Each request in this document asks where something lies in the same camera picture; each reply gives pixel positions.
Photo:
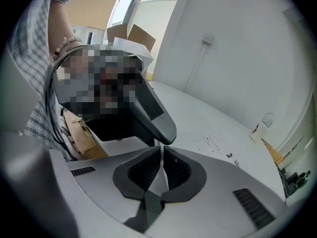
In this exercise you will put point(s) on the large cardboard box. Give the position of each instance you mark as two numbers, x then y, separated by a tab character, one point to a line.
84	140

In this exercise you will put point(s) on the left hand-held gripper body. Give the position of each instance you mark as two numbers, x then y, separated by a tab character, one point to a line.
99	83

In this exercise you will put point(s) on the cardboard boxes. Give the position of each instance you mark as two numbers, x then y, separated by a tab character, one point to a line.
141	37

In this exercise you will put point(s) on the wooden partition board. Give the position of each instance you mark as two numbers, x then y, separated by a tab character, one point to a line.
273	154

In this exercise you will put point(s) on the wall junction box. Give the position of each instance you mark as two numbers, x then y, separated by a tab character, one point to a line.
208	39

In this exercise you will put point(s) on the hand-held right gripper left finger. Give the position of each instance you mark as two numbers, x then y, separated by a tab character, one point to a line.
99	182

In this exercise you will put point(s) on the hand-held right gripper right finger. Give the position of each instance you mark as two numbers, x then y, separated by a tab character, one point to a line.
218	195

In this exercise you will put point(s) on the person's left forearm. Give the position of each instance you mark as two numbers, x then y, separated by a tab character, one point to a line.
58	21

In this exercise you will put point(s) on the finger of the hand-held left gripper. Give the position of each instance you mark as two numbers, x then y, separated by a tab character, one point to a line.
116	130
161	128

